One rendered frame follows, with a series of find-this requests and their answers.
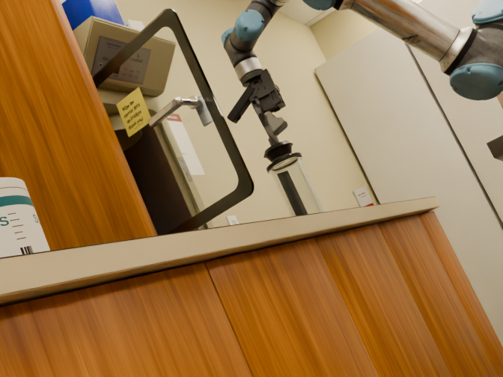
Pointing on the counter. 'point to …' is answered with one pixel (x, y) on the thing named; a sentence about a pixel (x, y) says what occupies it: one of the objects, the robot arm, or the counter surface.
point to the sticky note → (133, 112)
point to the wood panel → (62, 132)
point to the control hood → (90, 34)
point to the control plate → (105, 52)
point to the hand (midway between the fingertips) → (273, 141)
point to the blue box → (109, 10)
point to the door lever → (172, 109)
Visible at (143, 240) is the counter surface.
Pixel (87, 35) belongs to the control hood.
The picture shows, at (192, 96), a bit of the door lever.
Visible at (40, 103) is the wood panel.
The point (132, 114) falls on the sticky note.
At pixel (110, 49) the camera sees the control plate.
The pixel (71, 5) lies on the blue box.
